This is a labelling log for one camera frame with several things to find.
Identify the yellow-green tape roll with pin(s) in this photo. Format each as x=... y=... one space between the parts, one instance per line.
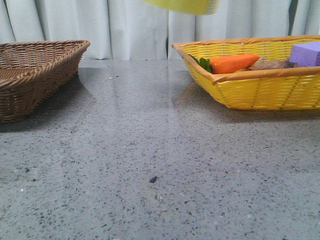
x=196 y=7

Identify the small black debris speck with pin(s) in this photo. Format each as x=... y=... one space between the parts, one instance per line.
x=153 y=179

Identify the orange toy carrot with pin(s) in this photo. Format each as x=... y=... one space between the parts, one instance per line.
x=226 y=64

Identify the white curtain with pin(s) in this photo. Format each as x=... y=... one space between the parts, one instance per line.
x=137 y=30

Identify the brown dried root piece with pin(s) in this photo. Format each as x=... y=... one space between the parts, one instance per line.
x=263 y=64

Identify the yellow woven plastic basket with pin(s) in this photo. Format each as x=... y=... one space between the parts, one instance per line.
x=273 y=89

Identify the brown wicker basket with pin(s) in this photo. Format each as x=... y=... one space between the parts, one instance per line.
x=32 y=71

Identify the purple foam block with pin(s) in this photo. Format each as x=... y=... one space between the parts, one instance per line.
x=305 y=54

